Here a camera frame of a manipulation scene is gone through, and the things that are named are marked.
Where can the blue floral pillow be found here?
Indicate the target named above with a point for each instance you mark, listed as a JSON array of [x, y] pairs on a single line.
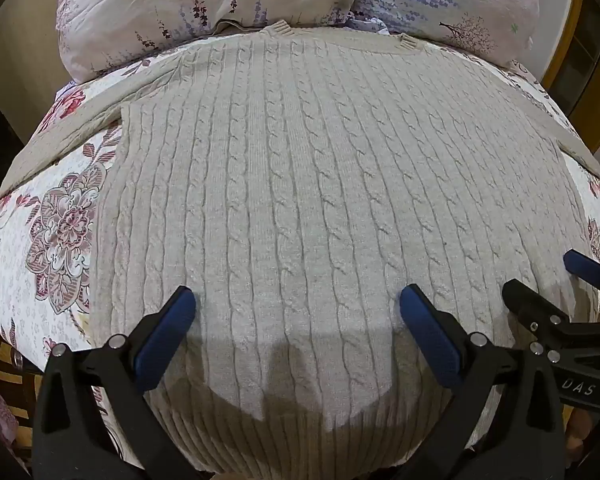
[[445, 5]]

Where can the pink floral pillow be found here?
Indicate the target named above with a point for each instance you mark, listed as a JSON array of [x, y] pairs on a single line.
[[180, 5]]

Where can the person's right hand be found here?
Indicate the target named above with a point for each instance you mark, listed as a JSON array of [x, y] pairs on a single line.
[[580, 430]]

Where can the floral bed sheet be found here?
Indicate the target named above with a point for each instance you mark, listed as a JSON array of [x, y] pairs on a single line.
[[55, 240]]

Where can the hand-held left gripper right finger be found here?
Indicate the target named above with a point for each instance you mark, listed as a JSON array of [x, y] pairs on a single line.
[[432, 337]]

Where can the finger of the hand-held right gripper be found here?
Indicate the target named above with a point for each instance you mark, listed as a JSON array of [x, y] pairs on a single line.
[[527, 305], [586, 265]]

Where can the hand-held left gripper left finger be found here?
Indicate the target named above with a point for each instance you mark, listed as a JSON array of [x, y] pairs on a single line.
[[164, 342]]

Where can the wooden cabinet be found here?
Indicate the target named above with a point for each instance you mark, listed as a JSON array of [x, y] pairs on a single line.
[[580, 45]]

